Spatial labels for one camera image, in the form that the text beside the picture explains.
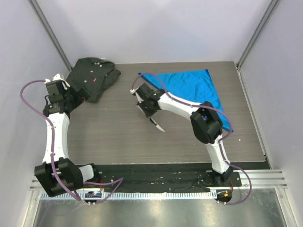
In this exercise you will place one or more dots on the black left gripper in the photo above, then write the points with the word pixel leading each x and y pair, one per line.
pixel 78 96

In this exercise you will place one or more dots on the blue satin napkin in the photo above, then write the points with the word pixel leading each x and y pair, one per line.
pixel 195 86

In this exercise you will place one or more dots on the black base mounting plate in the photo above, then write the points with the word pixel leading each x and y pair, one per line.
pixel 169 178

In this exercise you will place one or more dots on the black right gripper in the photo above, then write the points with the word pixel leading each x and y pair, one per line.
pixel 149 114

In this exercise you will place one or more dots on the aluminium frame rail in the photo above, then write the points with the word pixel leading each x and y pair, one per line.
pixel 260 179

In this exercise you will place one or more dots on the slotted white cable duct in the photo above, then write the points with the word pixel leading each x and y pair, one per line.
pixel 96 195

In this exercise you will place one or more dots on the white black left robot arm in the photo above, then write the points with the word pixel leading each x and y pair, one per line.
pixel 58 173

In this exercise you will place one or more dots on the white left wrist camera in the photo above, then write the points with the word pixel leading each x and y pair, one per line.
pixel 58 77

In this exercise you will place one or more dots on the dark striped button shirt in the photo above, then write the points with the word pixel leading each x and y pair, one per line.
pixel 91 77

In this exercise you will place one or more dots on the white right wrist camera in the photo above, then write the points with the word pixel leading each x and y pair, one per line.
pixel 134 93

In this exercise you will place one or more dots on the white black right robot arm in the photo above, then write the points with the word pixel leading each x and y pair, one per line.
pixel 206 123

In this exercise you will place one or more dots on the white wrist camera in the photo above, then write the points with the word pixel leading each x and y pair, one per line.
pixel 134 93
pixel 58 77

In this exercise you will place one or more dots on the pink handled steel knife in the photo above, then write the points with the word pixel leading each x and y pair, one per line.
pixel 156 125

